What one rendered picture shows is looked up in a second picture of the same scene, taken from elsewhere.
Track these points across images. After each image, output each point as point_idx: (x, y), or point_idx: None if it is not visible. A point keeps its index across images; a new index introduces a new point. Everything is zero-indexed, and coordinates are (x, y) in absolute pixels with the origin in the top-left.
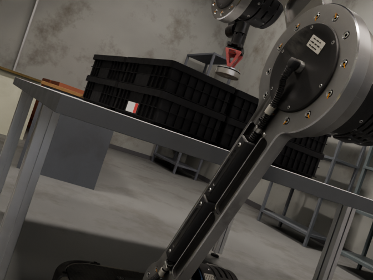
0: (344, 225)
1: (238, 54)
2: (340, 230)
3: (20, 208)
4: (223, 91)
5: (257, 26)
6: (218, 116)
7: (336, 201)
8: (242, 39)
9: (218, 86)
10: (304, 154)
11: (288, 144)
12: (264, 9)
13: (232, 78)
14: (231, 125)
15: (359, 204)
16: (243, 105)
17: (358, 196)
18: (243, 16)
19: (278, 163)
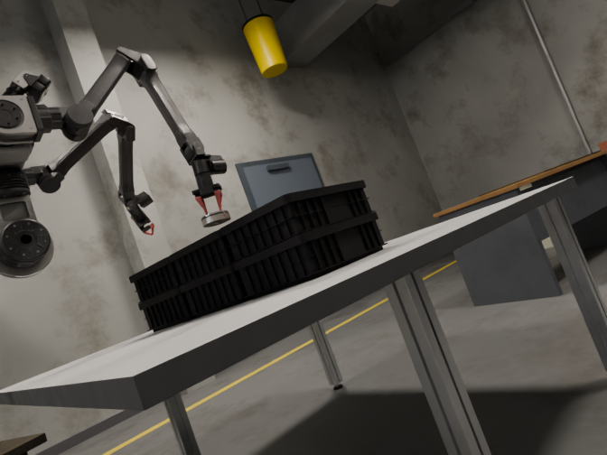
0: (409, 329)
1: (197, 201)
2: (406, 342)
3: (172, 421)
4: (163, 267)
5: (29, 263)
6: (171, 294)
7: (28, 404)
8: (197, 181)
9: (155, 269)
10: (274, 256)
11: (241, 264)
12: (6, 259)
13: (217, 221)
14: (187, 291)
15: (32, 399)
16: (180, 265)
17: (29, 390)
18: (23, 266)
19: (252, 292)
